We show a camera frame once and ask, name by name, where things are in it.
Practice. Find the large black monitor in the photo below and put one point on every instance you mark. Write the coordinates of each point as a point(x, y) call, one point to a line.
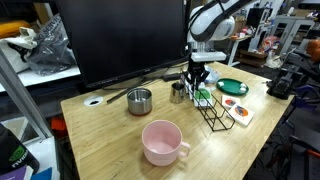
point(126, 36)

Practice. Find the purple book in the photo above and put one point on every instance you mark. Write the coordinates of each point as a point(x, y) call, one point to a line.
point(15, 174)

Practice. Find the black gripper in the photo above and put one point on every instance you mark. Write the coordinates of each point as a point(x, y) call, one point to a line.
point(197, 67)

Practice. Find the white book with green circle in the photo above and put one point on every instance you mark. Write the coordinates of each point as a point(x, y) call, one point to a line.
point(203, 95)

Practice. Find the wooden crate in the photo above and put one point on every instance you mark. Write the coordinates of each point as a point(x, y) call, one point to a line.
point(251, 57)

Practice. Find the black rectangular device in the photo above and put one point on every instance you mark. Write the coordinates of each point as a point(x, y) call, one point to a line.
point(171, 77)

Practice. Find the white cabinet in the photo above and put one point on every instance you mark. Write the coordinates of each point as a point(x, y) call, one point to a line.
point(293, 28)

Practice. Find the small white book orange circle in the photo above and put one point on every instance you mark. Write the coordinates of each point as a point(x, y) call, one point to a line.
point(230, 102)

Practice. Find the black background monitor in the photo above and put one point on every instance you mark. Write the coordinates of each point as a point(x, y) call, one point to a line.
point(258, 16)

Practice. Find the small steel cup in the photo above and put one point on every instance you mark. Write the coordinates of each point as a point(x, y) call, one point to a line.
point(176, 95)

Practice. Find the white plastic bag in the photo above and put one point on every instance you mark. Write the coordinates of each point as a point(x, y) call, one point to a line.
point(273, 61)

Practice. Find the red object under table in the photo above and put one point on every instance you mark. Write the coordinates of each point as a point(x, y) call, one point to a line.
point(58, 124)

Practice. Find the white background desk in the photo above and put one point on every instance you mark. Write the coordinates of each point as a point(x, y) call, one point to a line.
point(235, 50)

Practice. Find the black monitor stand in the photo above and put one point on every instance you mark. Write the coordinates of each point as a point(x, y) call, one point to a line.
point(133, 89)

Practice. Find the pink mug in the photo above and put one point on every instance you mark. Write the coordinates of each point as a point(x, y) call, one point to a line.
point(160, 143)

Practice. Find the yellow bundle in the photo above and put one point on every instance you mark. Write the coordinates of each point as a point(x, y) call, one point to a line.
point(11, 28)

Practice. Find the grey plastic bag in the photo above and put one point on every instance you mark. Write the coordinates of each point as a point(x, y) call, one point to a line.
point(50, 50)

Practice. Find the steel container with red base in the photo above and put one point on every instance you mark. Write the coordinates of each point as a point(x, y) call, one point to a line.
point(139, 106)

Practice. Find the orange round object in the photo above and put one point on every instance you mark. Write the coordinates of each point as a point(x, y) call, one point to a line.
point(314, 50)

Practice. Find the green round plate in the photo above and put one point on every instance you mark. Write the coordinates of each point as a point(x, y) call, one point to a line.
point(231, 87)

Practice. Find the black clamp mount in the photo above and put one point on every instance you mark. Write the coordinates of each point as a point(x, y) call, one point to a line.
point(280, 86)

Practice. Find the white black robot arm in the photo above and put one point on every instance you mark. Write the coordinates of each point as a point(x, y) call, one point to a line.
point(211, 23)

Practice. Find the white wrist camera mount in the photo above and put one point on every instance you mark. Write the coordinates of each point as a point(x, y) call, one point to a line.
point(208, 56)

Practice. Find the white cloth bag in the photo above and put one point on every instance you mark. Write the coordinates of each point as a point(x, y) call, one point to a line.
point(13, 50)

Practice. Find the grey metal frame post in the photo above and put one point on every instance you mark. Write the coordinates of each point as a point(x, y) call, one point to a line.
point(20, 96)

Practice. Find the white shelf board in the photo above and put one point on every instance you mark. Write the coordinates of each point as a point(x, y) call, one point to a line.
point(36, 78)

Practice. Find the blue book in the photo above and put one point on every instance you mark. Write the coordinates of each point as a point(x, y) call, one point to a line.
point(43, 174)

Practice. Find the small white object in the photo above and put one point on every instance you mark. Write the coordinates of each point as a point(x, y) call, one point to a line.
point(243, 88)
point(221, 84)

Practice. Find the black nvidia box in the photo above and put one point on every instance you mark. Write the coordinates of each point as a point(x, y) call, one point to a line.
point(13, 153)

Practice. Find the blue clear plastic bag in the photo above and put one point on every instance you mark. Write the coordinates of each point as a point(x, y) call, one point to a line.
point(212, 75)

